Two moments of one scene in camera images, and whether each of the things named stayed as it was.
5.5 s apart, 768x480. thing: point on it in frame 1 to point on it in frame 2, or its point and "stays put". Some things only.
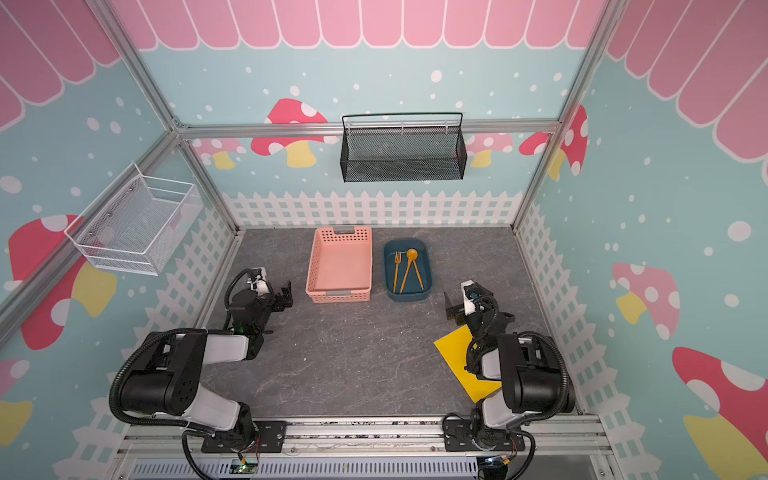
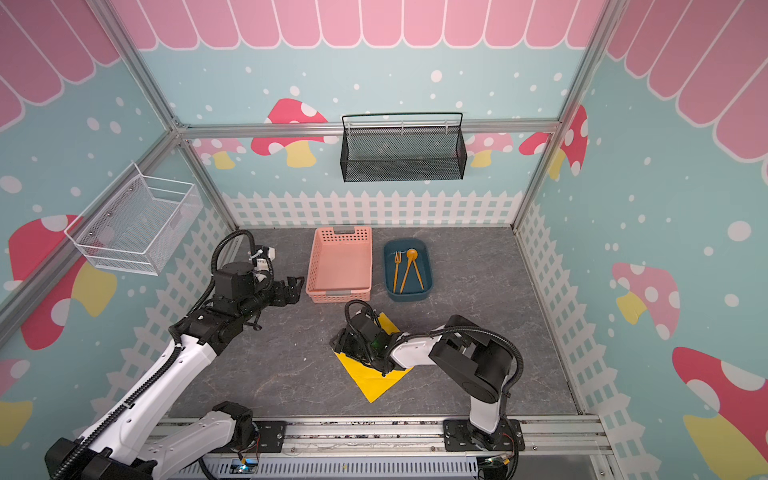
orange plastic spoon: (411, 256) stays put
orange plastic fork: (397, 260) stays put
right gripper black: (456, 308) to (346, 342)
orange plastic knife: (418, 274) stays put
